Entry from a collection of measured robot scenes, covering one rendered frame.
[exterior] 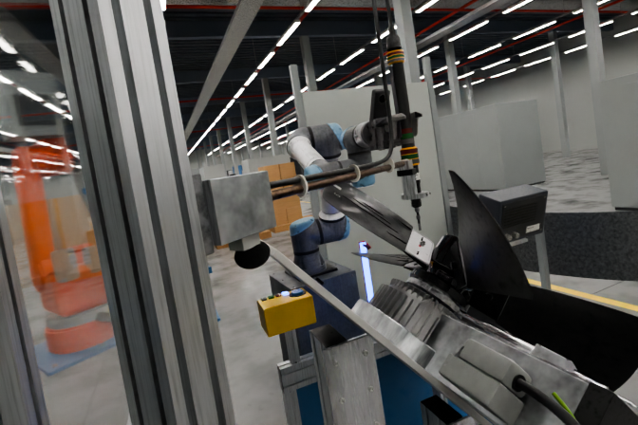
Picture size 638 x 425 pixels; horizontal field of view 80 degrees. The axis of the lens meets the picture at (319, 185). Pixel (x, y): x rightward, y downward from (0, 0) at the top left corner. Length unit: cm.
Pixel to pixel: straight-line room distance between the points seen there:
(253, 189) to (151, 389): 22
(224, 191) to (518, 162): 1086
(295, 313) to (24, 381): 91
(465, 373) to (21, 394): 54
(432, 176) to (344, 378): 265
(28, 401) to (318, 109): 259
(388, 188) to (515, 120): 836
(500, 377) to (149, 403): 45
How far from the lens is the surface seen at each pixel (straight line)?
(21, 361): 42
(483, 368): 66
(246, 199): 44
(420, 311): 84
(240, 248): 46
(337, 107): 290
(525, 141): 1140
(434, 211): 330
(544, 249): 282
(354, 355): 76
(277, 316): 123
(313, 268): 167
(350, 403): 80
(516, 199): 166
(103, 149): 38
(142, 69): 38
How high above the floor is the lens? 148
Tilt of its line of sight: 3 degrees down
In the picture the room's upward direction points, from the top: 9 degrees counter-clockwise
